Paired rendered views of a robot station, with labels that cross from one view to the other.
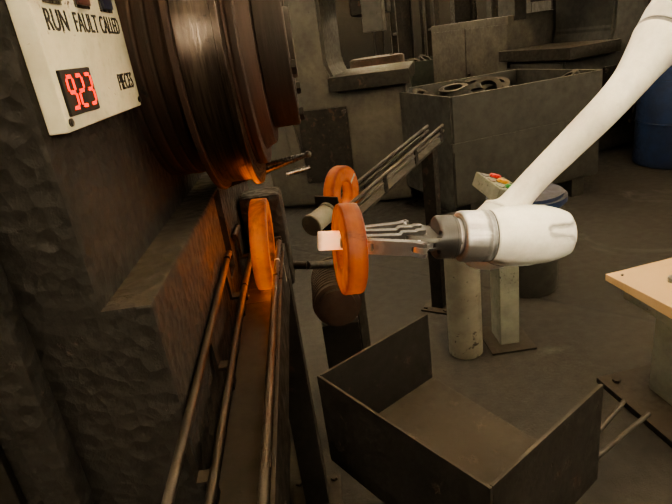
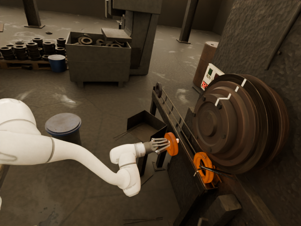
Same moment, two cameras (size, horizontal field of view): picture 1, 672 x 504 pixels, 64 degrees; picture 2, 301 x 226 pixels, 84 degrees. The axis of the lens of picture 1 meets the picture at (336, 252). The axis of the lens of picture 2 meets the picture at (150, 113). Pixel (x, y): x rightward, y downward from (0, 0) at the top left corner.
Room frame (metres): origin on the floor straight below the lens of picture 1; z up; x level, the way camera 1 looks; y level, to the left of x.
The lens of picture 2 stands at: (1.54, -0.43, 1.58)
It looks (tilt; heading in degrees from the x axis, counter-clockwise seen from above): 36 degrees down; 162
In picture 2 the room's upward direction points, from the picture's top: 10 degrees clockwise
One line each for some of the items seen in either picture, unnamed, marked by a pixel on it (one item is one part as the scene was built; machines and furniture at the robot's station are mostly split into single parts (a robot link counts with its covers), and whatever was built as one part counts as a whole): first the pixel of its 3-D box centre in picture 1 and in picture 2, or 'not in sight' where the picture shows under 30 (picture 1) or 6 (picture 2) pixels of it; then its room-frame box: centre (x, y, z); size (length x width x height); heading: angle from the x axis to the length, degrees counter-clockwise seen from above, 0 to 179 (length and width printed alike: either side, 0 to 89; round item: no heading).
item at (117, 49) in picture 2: not in sight; (99, 58); (-1.73, -0.58, 0.39); 1.03 x 0.83 x 0.79; 95
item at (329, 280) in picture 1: (344, 351); not in sight; (1.34, 0.02, 0.27); 0.22 x 0.13 x 0.53; 1
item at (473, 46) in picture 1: (488, 82); not in sight; (5.14, -1.63, 0.55); 1.10 x 0.53 x 1.10; 21
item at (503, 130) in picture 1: (489, 137); not in sight; (3.48, -1.10, 0.39); 1.03 x 0.83 x 0.77; 106
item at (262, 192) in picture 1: (266, 238); (221, 212); (1.25, 0.16, 0.68); 0.11 x 0.08 x 0.24; 91
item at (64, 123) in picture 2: not in sight; (66, 137); (0.17, -0.85, 0.22); 0.32 x 0.32 x 0.43
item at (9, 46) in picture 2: not in sight; (37, 51); (-2.36, -1.83, 0.22); 1.20 x 0.81 x 0.44; 96
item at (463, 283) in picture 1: (462, 287); not in sight; (1.66, -0.42, 0.26); 0.12 x 0.12 x 0.52
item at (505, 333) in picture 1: (503, 263); not in sight; (1.70, -0.58, 0.31); 0.24 x 0.16 x 0.62; 1
